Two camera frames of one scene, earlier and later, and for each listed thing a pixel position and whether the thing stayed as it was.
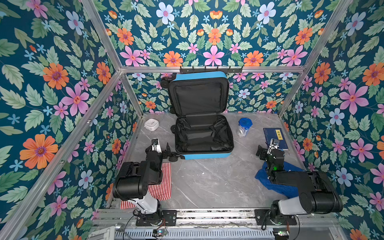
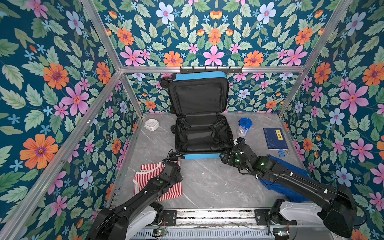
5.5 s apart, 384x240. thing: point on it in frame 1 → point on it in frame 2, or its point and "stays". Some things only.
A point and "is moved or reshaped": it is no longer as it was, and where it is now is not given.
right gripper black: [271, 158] → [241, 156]
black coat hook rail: [226, 71] stays
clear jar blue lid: [245, 123] stays
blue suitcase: [198, 101] stays
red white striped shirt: [162, 191] is moved or reshaped
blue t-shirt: [262, 176] stays
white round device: [152, 124] stays
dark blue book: [277, 133] stays
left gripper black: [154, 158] → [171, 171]
